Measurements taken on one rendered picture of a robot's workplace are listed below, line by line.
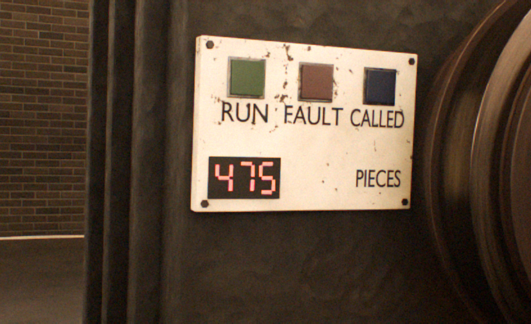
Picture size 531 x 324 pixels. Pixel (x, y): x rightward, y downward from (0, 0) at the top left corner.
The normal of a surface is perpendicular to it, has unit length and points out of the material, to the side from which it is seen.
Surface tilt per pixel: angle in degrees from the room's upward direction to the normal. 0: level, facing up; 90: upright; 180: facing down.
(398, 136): 90
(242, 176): 90
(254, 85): 90
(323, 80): 90
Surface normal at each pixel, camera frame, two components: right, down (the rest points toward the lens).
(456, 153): -0.92, -0.07
